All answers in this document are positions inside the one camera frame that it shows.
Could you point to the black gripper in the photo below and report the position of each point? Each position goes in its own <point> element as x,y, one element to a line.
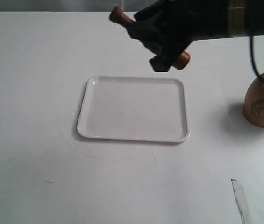
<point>172,25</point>

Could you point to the brown wooden utensil handle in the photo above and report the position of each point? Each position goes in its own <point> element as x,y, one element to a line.
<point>117,15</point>

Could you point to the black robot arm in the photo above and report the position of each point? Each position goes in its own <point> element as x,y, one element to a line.
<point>245,18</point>

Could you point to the white rectangular plastic tray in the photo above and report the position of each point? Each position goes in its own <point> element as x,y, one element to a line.
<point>134,108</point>

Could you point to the clear tape strip right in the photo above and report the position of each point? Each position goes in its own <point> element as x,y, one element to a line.
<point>241,201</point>

